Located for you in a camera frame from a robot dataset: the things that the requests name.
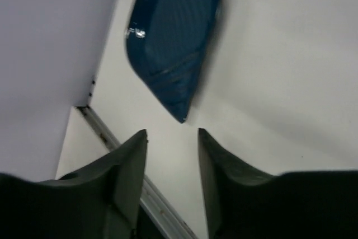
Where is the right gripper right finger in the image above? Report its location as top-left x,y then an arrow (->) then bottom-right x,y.
198,128 -> 280,238

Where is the dark blue plate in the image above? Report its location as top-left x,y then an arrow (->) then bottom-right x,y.
125,0 -> 221,123

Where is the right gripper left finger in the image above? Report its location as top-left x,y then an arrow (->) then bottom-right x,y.
55,129 -> 148,238

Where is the aluminium side rail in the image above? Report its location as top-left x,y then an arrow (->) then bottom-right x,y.
76,106 -> 196,238

